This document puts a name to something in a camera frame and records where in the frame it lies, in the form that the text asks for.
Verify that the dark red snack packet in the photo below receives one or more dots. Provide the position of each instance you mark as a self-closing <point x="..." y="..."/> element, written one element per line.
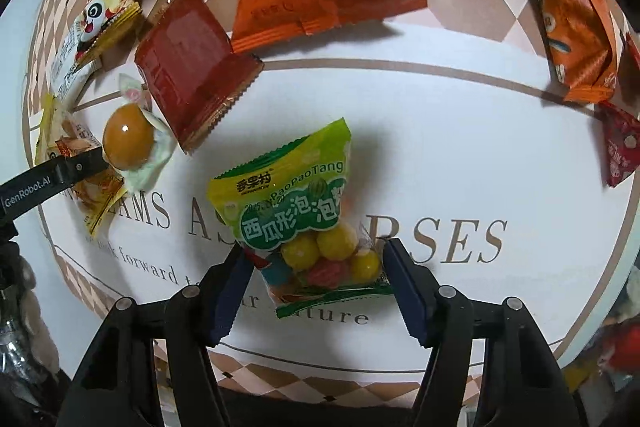
<point x="192" y="72"/>

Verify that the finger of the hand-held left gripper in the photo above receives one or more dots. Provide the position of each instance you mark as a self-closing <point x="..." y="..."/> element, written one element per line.
<point x="82" y="167"/>

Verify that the yellow panda print packet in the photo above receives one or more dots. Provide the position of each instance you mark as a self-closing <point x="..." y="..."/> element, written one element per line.
<point x="102" y="17"/>

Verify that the clear braised egg packet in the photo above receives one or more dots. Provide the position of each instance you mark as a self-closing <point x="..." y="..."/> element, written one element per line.
<point x="129" y="138"/>

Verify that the yellow bread packet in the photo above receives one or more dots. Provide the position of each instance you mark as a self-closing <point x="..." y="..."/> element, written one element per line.
<point x="97" y="197"/>

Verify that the green bubble gum packet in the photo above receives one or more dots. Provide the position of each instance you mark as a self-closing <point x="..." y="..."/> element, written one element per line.
<point x="280" y="197"/>

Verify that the red plastic bag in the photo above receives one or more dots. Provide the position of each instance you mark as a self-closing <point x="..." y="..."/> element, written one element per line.
<point x="622" y="347"/>

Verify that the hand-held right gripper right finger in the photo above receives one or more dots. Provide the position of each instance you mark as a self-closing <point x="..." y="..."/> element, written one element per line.
<point x="407" y="292"/>

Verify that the small red snack packet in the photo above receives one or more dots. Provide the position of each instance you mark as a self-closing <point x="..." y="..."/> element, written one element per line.
<point x="622" y="147"/>

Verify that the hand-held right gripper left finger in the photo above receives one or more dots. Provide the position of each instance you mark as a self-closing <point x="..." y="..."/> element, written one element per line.
<point x="231" y="289"/>

